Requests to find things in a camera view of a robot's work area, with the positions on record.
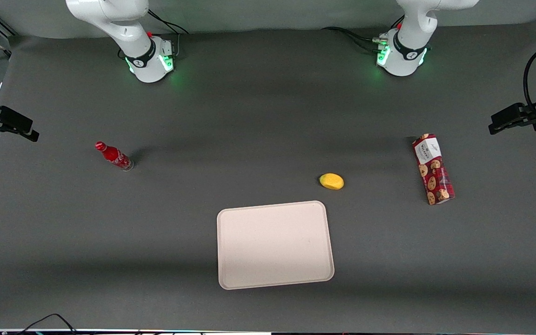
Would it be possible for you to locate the red cookie box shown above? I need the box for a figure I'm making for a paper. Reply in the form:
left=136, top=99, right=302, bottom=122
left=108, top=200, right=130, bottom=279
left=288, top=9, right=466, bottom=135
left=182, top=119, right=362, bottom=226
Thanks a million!
left=412, top=134, right=456, bottom=206

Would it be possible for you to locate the red soda bottle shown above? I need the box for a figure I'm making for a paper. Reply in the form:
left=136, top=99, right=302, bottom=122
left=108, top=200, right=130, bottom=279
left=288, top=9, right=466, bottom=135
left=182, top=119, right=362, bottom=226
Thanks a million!
left=94, top=141, right=134, bottom=172

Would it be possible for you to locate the yellow lemon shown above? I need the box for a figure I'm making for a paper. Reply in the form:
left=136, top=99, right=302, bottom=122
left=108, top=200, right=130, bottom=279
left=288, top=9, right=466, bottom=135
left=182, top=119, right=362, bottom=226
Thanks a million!
left=319, top=173, right=345, bottom=190

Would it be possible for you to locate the black right arm base cable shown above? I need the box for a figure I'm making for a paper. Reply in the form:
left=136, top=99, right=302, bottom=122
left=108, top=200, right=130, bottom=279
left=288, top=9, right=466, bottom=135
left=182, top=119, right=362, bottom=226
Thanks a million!
left=147, top=9, right=189, bottom=57

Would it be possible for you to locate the black left arm base cable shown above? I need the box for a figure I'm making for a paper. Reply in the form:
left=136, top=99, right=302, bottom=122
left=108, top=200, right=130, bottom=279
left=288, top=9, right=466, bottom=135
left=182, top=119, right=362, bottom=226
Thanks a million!
left=321, top=15, right=406, bottom=54

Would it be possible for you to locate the beige rectangular tray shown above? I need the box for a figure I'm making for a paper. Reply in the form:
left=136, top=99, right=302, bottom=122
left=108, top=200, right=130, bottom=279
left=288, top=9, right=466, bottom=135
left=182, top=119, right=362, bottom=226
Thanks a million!
left=217, top=201, right=335, bottom=290

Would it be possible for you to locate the thin black table-edge cable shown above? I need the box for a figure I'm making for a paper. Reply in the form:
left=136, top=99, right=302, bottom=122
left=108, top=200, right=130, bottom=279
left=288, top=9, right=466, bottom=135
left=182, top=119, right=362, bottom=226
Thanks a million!
left=17, top=313, right=79, bottom=335

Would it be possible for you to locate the black arm base cable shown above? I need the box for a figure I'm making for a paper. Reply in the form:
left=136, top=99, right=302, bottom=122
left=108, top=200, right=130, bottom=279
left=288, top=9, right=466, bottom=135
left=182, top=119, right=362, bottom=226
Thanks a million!
left=147, top=9, right=189, bottom=57
left=321, top=15, right=406, bottom=54

